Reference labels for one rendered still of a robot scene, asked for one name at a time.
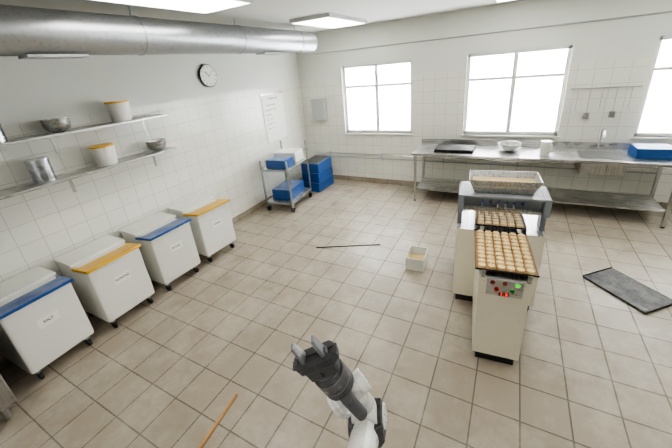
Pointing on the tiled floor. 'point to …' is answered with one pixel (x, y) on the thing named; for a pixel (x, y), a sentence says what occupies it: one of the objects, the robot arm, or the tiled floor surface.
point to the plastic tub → (416, 258)
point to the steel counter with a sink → (597, 151)
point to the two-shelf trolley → (288, 183)
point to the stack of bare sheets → (629, 290)
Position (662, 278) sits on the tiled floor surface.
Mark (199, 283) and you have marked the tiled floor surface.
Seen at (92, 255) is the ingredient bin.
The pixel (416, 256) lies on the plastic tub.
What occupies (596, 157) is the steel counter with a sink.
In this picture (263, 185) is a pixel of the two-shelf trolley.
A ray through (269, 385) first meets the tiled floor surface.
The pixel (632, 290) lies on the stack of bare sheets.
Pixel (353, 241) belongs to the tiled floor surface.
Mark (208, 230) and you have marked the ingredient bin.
